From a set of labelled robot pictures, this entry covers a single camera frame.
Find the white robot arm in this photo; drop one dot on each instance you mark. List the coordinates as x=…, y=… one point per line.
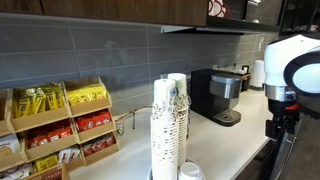
x=292, y=83

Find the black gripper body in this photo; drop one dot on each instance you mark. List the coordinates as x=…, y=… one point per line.
x=285, y=117

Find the dark wooden upper cabinet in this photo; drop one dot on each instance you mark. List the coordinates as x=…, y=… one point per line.
x=168, y=12

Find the white round cup tray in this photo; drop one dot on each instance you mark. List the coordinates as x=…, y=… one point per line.
x=149, y=174

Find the wire coffee pod carousel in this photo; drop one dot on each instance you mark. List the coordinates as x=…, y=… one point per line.
x=120, y=121

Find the black silver coffee machine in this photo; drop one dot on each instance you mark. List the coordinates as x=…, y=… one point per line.
x=211, y=93

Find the front paper cup stack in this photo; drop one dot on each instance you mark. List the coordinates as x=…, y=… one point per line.
x=164, y=131

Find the black cabinet drawers with handles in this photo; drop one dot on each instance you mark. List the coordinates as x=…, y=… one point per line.
x=258, y=166

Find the stack of white lids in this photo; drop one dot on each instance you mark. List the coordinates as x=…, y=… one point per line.
x=190, y=171

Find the white paper towel roll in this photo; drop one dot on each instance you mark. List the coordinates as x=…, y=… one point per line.
x=258, y=75

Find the rear paper cup stack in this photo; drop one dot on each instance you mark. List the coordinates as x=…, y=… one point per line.
x=181, y=104

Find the paper cup stack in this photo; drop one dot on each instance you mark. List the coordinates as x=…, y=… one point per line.
x=164, y=131
x=181, y=104

